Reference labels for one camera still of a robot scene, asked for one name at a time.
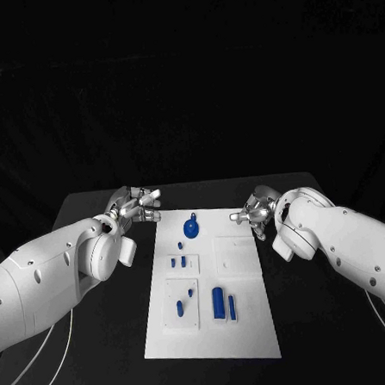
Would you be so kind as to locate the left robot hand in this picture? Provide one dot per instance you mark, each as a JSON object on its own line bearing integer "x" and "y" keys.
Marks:
{"x": 138, "y": 206}

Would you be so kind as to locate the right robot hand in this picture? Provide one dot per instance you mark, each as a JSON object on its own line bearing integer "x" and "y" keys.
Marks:
{"x": 260, "y": 212}

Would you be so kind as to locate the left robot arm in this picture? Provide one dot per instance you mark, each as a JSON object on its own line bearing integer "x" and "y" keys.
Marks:
{"x": 48, "y": 264}

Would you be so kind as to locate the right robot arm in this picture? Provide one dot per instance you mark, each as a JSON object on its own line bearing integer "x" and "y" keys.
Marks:
{"x": 341, "y": 240}

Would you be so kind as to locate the white task board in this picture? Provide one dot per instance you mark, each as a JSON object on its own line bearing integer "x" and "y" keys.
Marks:
{"x": 208, "y": 285}

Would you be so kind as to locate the blue gear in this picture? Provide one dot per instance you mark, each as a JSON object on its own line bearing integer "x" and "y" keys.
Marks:
{"x": 191, "y": 227}

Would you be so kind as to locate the thin blue cylinder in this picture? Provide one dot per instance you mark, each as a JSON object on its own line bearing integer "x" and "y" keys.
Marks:
{"x": 232, "y": 307}

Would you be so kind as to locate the large blue cylinder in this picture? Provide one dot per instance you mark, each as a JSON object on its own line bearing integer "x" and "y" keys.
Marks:
{"x": 219, "y": 303}

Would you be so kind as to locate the blue short cylinder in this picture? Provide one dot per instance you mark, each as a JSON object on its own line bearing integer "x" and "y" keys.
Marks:
{"x": 180, "y": 308}

